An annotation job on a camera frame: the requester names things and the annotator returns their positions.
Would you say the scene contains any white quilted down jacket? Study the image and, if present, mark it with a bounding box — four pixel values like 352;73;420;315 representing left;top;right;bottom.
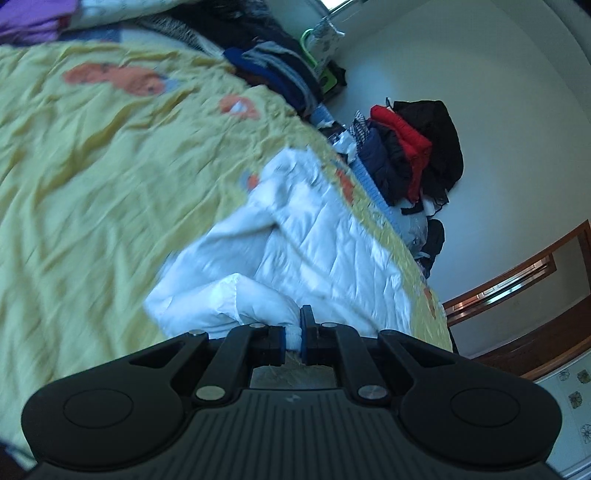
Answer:
144;149;413;351

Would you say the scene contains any red and black clothes pile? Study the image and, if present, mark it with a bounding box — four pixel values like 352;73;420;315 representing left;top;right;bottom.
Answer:
349;100;464;277

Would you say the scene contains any dark folded clothes stack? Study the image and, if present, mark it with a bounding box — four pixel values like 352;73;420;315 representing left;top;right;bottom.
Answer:
169;1;322;117

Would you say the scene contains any black white plastic bag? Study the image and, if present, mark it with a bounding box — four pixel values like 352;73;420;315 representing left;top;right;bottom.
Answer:
318;121;358;162

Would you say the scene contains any light blue knitted blanket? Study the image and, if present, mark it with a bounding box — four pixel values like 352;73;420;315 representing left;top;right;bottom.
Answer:
311;103;402;235

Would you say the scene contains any yellow cartoon print bedspread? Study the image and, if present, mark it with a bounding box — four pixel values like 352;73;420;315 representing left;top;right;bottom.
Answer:
1;42;452;451

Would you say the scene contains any floral patterned pillow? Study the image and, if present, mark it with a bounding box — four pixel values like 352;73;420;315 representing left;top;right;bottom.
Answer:
301;17;346;74

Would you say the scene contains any white patterned quilt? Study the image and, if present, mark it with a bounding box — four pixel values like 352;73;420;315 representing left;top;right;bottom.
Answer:
65;0;187;31

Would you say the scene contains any wooden door frame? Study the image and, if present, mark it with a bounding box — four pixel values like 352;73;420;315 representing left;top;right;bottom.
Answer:
444;221;590;380

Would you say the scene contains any window with grey frame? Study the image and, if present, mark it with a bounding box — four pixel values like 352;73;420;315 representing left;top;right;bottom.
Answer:
318;0;366;14

